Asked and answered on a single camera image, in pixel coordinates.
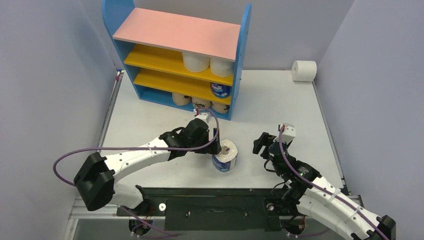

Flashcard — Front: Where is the brown cartoon roll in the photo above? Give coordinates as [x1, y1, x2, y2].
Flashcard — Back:
[171, 92, 192, 106]
[191, 96, 212, 108]

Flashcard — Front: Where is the blue roll back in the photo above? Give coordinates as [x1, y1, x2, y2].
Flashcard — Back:
[212, 139, 239, 172]

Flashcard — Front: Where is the blue roll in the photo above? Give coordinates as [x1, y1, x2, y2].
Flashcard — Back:
[212, 139, 239, 172]
[210, 82, 232, 99]

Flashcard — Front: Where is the blue roll front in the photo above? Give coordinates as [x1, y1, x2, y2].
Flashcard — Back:
[210, 82, 232, 99]

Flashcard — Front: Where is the plain white toilet roll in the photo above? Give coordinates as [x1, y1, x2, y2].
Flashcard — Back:
[209, 57, 235, 78]

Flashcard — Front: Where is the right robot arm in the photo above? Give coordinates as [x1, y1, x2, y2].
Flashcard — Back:
[252, 132, 396, 240]

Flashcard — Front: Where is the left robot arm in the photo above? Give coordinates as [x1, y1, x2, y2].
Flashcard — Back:
[73, 118, 222, 215]

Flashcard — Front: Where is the blue pink yellow shelf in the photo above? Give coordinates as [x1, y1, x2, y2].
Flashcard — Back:
[101, 0, 252, 120]

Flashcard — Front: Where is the white roll lying at back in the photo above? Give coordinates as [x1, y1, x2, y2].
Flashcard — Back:
[291, 60, 317, 82]

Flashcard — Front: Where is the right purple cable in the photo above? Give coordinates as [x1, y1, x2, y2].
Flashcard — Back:
[278, 125, 390, 240]

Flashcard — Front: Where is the purple cable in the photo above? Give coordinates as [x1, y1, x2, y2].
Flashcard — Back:
[52, 106, 220, 239]
[278, 125, 390, 240]

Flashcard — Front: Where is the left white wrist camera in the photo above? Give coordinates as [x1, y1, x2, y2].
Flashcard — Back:
[193, 108, 212, 124]

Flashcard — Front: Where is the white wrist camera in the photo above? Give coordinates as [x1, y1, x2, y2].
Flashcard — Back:
[278, 123, 296, 144]
[193, 108, 212, 124]

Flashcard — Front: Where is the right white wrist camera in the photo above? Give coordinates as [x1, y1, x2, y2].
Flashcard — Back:
[278, 123, 296, 144]

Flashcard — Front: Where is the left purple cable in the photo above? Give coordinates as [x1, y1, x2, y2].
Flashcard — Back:
[52, 106, 220, 239]

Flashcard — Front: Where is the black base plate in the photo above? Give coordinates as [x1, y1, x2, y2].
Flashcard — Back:
[116, 187, 306, 232]

